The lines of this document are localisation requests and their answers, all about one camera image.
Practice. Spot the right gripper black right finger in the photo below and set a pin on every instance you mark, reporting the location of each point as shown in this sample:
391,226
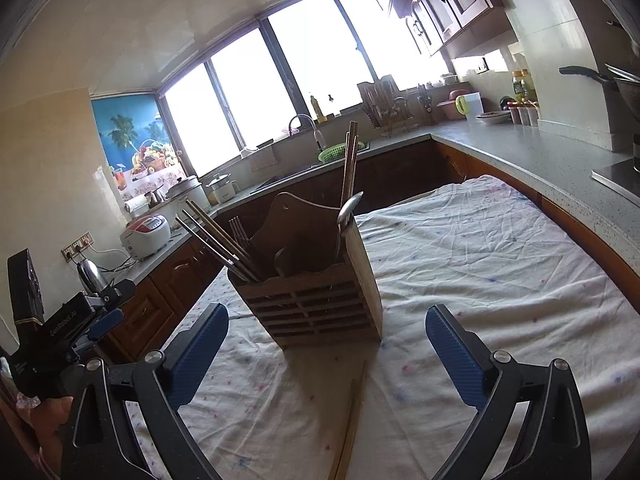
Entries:
553,441

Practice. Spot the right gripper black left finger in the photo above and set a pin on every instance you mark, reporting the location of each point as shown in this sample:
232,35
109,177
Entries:
100,442

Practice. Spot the wooden chopstick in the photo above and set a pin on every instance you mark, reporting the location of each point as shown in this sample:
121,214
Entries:
339,449
352,424

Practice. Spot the metal spoon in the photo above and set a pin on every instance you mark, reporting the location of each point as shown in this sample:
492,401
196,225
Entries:
343,219

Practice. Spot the long bamboo chopstick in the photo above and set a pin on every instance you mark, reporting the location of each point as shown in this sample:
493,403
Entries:
350,157

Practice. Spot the person's left hand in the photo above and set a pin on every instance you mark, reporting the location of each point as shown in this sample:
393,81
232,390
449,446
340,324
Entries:
47,419

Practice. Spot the steel electric kettle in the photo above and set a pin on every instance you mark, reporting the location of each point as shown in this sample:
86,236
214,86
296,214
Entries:
91,277

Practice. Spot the white red rice cooker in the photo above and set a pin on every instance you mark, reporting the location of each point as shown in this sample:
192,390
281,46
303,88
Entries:
145,236

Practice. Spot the floral white tablecloth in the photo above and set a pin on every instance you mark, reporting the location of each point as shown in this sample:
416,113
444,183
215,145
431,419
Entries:
477,254

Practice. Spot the paper towel roll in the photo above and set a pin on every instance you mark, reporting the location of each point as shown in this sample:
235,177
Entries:
137,206

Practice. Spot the white slow cooker pot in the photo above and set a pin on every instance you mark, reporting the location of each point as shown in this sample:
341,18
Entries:
189,188

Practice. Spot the fruit picture poster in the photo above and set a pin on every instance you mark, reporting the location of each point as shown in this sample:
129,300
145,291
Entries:
137,145

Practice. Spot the small white cooker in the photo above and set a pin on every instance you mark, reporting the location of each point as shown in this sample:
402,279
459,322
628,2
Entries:
222,188

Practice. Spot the wooden utensil holder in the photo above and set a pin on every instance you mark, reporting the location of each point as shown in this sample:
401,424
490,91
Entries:
320,287

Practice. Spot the gas stove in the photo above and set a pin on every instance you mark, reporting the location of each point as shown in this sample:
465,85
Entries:
623,177

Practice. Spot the bowl of food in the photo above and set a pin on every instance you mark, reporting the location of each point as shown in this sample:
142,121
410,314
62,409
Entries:
494,118

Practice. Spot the chrome sink faucet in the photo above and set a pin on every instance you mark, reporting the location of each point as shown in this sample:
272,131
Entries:
307,123

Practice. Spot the green dish basket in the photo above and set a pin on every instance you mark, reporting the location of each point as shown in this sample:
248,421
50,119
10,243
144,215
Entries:
332,153

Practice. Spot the white jug green lid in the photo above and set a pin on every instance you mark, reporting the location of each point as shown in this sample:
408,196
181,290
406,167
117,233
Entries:
470,105

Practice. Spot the pink basin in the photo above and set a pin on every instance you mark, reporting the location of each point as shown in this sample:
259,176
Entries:
449,107

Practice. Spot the black wok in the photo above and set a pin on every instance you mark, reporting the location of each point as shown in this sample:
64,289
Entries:
621,81

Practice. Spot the yellow oil bottle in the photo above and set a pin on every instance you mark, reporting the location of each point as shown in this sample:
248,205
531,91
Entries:
519,86

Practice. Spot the wooden dish rack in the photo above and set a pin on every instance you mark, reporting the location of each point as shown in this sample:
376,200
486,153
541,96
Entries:
385,105

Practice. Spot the wall power socket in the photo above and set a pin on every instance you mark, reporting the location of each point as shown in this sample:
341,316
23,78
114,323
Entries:
83,242

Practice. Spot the wooden wall cabinets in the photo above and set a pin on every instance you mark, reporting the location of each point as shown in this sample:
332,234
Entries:
459,27

